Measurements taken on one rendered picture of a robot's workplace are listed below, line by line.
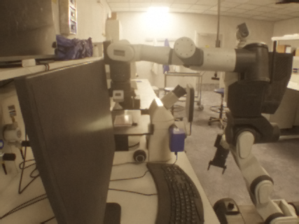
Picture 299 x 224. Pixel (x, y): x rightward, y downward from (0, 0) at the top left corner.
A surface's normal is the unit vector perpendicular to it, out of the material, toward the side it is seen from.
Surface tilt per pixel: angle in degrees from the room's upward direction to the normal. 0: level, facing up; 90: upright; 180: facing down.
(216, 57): 79
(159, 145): 90
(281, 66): 91
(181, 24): 90
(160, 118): 86
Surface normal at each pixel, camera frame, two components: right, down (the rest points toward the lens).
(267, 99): -0.31, 0.29
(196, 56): -0.16, 0.11
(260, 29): 0.07, 0.29
